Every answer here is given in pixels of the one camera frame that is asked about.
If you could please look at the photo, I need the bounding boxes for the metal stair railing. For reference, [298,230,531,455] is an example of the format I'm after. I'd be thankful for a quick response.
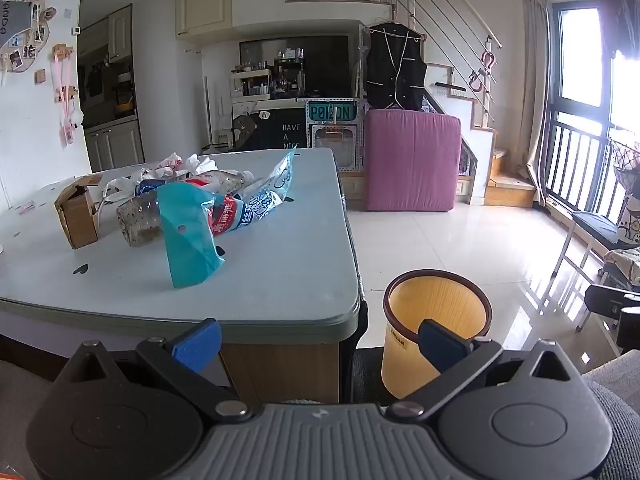
[285,0,503,126]

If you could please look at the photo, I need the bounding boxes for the kitchen cabinets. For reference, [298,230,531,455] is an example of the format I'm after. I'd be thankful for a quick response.
[77,4,146,173]

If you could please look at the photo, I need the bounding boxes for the red-patterned white wrapper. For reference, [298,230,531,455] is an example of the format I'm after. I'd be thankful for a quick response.
[142,152,183,181]

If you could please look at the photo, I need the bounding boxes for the pink folded mattress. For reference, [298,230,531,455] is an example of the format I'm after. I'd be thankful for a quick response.
[364,109,462,212]

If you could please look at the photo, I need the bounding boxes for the pink wall hanger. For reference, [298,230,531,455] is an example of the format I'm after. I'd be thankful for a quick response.
[52,44,82,146]

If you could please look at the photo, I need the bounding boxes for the grey cloth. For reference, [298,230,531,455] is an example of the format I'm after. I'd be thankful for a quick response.
[585,366,640,480]

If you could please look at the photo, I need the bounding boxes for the black vest on hanger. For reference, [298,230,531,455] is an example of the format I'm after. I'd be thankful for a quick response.
[365,22,427,111]

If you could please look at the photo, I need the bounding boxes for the dark folding stool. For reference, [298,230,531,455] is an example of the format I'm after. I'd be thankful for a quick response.
[555,210,623,333]

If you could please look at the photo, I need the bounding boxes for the black chair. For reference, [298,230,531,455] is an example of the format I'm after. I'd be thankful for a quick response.
[582,284,640,351]

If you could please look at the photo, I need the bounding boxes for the clear plastic jar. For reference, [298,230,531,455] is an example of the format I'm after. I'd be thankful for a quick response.
[116,192,166,247]

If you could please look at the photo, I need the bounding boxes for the wire basket with flowers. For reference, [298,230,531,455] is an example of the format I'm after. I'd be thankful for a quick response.
[610,140,640,221]

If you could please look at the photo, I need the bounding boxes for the grey-top wooden table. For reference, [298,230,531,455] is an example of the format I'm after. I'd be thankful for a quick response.
[0,147,362,406]

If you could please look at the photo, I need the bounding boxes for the cream wall cabinet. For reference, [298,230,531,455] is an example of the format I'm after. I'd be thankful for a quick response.
[175,0,234,43]

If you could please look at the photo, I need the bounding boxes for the crushed clear bottle red label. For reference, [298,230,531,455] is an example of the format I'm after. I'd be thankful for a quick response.
[175,169,256,197]

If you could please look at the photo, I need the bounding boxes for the brown cardboard box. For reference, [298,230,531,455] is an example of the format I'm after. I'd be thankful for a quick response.
[54,183,101,250]

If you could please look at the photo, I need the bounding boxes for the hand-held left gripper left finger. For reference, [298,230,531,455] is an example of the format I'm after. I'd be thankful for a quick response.
[65,318,257,423]

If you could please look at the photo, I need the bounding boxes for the yellow bin with dark rim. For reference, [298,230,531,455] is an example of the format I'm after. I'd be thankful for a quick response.
[382,270,493,401]

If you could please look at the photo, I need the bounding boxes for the blue and white plastic package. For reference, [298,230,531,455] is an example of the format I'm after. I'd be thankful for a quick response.
[200,150,297,236]

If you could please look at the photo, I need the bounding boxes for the shelf with cosmetics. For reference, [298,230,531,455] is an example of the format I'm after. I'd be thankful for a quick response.
[230,57,308,102]

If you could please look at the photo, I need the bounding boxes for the perforated metal cabinet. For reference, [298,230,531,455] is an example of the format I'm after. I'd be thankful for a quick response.
[305,97,365,173]

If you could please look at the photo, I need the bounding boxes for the wall photo collage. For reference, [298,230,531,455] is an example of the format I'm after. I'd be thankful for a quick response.
[0,0,56,73]

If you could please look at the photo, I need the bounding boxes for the teal plastic bag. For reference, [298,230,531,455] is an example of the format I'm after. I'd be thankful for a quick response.
[156,183,226,289]

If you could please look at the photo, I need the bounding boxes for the wooden staircase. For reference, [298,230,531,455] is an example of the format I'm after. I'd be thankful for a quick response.
[425,62,538,208]

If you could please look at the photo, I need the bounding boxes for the white plastic bag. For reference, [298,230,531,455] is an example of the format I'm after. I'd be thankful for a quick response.
[97,175,146,211]

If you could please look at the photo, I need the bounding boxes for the beige curtain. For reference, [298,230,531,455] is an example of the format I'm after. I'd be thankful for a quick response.
[520,0,551,206]

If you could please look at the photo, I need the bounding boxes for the black chalkboard sign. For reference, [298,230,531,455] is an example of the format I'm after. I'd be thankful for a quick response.
[232,105,308,152]

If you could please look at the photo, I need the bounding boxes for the black balcony railing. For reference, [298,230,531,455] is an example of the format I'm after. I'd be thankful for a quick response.
[542,105,640,241]

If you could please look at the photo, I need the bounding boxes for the cartoon print cushion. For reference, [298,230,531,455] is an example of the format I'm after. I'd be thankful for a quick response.
[617,210,640,250]

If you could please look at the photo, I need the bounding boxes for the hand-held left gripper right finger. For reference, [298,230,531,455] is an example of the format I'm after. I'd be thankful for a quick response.
[386,318,577,423]

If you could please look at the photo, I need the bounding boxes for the low wooden drawer platform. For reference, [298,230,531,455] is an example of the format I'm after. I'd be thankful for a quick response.
[340,170,369,202]

